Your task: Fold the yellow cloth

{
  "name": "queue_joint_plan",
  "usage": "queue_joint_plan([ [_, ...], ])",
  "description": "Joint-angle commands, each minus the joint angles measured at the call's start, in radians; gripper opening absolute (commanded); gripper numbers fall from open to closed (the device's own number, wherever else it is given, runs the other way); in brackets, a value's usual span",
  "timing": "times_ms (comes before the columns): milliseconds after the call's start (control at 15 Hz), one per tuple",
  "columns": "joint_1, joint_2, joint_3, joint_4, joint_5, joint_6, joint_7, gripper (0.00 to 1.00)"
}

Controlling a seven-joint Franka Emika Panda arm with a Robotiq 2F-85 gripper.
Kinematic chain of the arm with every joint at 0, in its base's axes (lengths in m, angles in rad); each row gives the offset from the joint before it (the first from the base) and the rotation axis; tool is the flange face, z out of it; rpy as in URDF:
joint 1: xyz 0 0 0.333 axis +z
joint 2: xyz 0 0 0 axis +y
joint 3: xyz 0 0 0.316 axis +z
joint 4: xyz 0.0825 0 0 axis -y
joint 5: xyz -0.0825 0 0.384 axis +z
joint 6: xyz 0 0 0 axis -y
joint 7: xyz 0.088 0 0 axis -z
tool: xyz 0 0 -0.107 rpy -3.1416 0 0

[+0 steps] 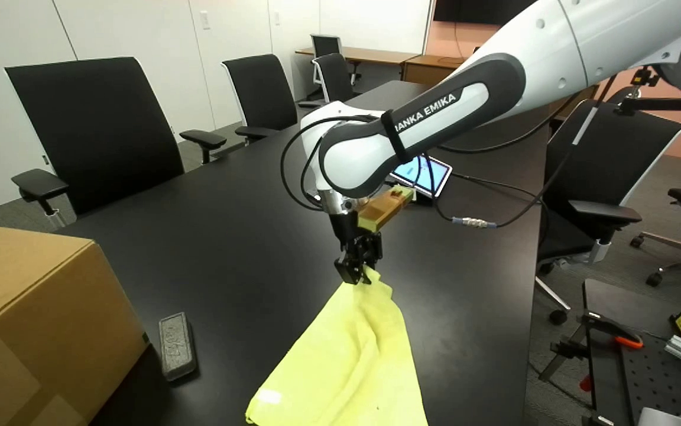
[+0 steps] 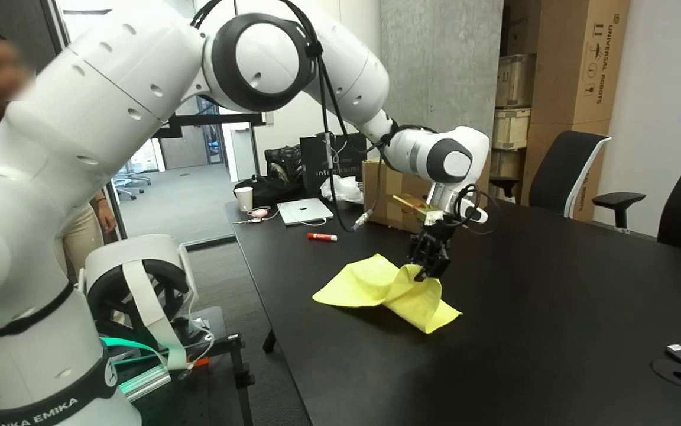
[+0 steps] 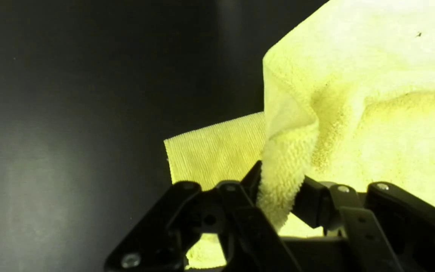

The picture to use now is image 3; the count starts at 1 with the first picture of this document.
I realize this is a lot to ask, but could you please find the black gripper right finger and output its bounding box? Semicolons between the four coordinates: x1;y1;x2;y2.
292;173;435;272

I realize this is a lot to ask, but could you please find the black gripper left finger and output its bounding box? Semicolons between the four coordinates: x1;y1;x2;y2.
103;160;305;272

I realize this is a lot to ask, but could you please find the yellow cloth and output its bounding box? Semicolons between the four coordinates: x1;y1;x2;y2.
163;0;435;272

